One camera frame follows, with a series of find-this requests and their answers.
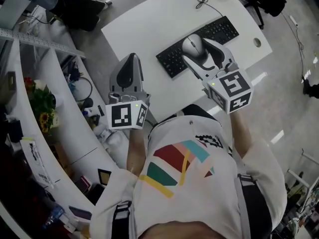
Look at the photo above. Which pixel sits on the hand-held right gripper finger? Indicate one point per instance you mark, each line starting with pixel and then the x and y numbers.
pixel 197 67
pixel 220 52

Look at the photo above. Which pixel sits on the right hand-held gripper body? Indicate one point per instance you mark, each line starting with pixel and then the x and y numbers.
pixel 233 89

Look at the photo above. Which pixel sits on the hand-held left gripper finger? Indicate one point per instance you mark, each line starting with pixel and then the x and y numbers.
pixel 138 71
pixel 114 76

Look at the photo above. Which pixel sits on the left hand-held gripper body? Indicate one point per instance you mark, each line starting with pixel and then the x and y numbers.
pixel 121 115

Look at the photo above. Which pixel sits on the grey computer mouse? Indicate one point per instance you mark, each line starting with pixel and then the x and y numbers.
pixel 194 47

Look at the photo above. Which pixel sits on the person's left forearm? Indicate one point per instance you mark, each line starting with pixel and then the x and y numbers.
pixel 136 151

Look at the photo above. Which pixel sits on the person's right forearm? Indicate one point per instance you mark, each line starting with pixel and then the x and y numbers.
pixel 240 133

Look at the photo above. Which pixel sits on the black keyboard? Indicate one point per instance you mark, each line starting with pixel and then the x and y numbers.
pixel 174 58

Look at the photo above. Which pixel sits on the white curved shelf unit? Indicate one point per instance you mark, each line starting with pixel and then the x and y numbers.
pixel 74 138

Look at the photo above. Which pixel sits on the black framed picture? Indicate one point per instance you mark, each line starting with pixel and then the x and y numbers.
pixel 104 177

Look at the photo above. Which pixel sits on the black bag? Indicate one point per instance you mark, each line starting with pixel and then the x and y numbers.
pixel 79 11

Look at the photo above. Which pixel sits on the flower bouquet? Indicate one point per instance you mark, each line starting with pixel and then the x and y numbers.
pixel 43 103

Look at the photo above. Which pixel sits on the white printed booklet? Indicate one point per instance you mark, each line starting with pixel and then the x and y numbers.
pixel 37 160

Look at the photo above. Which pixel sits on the white printed shirt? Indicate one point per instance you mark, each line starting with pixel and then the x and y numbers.
pixel 194 190

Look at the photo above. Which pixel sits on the white metal rack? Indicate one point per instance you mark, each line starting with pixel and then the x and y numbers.
pixel 305 178

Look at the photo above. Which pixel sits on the perforated metal rail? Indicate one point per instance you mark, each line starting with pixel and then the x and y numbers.
pixel 32 39

